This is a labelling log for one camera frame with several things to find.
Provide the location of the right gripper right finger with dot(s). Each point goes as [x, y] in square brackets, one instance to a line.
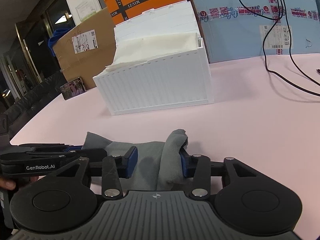
[243, 198]

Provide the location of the white plastic storage box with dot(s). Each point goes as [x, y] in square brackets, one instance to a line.
[177, 80]

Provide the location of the operator left hand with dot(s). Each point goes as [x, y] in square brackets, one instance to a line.
[8, 184]

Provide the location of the large light blue carton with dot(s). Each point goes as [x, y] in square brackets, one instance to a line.
[238, 29]

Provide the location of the brown cardboard box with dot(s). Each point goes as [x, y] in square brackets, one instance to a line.
[87, 49]

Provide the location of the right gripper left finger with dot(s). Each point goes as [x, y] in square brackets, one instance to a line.
[70, 196]

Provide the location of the small photo card pack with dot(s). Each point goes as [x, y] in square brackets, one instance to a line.
[73, 88]

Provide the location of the grey cloth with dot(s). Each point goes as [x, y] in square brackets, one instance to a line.
[159, 164]

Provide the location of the white tissue paper sheet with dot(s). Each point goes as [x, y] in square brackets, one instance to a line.
[140, 50]

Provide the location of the wall notice poster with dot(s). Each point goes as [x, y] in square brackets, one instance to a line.
[86, 9]

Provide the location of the blue cloth behind box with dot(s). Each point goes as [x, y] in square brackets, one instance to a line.
[57, 34]

